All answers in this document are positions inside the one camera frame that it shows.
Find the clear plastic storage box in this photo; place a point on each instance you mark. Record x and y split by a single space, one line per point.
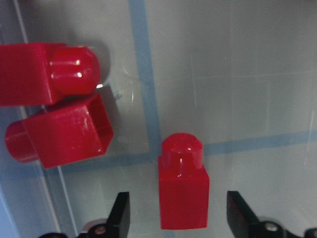
241 75

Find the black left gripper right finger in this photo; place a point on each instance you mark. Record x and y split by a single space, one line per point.
241 219

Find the red block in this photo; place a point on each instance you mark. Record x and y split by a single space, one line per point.
65 133
44 73
183 183

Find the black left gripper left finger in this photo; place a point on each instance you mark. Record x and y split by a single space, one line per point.
118 222

